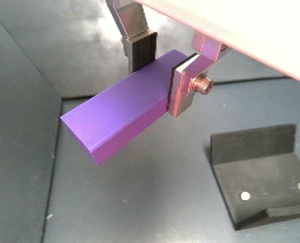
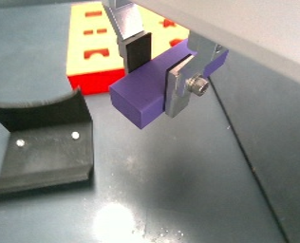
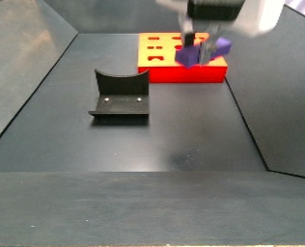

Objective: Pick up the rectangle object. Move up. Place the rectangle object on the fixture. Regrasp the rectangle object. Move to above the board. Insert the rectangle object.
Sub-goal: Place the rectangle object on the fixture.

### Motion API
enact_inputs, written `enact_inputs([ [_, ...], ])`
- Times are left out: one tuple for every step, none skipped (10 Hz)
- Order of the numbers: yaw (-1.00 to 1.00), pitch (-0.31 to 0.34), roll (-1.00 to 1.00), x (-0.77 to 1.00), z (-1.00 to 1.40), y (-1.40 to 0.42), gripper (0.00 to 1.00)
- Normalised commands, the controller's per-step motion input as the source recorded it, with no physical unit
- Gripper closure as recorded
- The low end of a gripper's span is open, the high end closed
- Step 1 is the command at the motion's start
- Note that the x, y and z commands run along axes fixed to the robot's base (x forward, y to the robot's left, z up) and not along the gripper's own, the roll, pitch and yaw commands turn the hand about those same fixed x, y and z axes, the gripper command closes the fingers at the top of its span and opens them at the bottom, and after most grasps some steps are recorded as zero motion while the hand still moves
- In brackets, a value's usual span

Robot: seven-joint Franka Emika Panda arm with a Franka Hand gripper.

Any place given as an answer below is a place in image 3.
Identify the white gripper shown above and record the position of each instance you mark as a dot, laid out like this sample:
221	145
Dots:
251	17

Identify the purple rectangular block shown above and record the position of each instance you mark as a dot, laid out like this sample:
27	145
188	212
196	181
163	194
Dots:
192	55

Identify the red shape-sorting board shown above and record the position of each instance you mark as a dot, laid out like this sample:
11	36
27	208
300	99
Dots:
156	48

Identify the black curved fixture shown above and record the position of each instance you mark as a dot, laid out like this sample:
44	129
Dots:
121	94

